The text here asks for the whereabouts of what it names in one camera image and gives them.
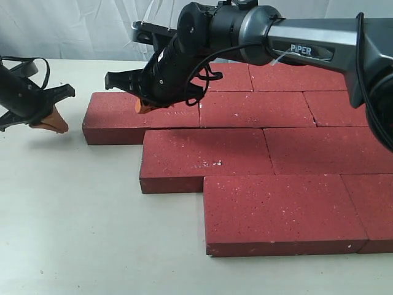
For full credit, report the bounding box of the movable red brick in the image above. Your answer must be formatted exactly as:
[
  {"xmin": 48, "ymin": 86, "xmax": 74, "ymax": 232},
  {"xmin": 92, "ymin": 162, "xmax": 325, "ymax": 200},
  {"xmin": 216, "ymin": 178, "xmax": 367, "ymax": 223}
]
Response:
[{"xmin": 200, "ymin": 92, "xmax": 316, "ymax": 128}]

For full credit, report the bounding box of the scratched red brick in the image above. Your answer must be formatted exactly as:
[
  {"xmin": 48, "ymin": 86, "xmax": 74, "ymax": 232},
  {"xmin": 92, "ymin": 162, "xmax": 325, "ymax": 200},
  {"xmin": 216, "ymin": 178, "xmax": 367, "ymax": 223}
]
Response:
[{"xmin": 139, "ymin": 128, "xmax": 274, "ymax": 194}]

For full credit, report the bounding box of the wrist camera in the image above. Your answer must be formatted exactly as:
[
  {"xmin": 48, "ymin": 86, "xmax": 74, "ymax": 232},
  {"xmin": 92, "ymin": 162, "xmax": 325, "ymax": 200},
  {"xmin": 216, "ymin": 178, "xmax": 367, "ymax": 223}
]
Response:
[
  {"xmin": 10, "ymin": 61, "xmax": 39, "ymax": 78},
  {"xmin": 131, "ymin": 21, "xmax": 177, "ymax": 46}
]

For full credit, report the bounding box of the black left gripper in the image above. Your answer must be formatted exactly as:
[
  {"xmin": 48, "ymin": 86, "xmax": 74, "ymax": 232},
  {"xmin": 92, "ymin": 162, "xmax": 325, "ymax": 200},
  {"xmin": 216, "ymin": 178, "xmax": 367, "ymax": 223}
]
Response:
[{"xmin": 1, "ymin": 66, "xmax": 75, "ymax": 134}]

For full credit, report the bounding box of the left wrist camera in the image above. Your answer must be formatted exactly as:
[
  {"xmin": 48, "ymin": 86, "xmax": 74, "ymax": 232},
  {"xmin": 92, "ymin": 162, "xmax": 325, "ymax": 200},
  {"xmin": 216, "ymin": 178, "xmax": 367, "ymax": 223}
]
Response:
[{"xmin": 10, "ymin": 61, "xmax": 39, "ymax": 78}]

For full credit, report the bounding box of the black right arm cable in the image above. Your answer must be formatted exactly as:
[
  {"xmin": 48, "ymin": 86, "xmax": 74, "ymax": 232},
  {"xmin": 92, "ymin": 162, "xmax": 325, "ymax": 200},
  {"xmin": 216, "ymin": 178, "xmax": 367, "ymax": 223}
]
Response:
[{"xmin": 184, "ymin": 12, "xmax": 393, "ymax": 136}]

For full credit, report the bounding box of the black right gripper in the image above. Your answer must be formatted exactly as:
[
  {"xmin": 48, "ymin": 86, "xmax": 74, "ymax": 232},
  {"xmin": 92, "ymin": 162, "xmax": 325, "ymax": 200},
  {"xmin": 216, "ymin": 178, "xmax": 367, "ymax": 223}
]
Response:
[{"xmin": 104, "ymin": 33, "xmax": 206, "ymax": 115}]

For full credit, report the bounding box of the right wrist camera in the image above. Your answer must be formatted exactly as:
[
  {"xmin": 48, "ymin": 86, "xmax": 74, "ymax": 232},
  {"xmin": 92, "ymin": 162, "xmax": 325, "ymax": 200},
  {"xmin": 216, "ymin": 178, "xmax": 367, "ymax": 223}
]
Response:
[{"xmin": 131, "ymin": 21, "xmax": 177, "ymax": 46}]

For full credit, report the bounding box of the white backdrop cloth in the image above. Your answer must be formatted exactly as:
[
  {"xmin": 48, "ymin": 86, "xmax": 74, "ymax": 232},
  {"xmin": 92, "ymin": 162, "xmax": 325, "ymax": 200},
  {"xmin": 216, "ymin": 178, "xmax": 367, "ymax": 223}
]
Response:
[{"xmin": 1, "ymin": 1, "xmax": 392, "ymax": 61}]

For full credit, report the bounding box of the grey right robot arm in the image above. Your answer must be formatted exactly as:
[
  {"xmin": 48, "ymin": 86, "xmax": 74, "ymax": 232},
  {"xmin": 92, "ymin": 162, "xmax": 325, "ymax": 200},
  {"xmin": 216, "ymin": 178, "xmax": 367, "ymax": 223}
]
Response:
[{"xmin": 105, "ymin": 1, "xmax": 392, "ymax": 150}]

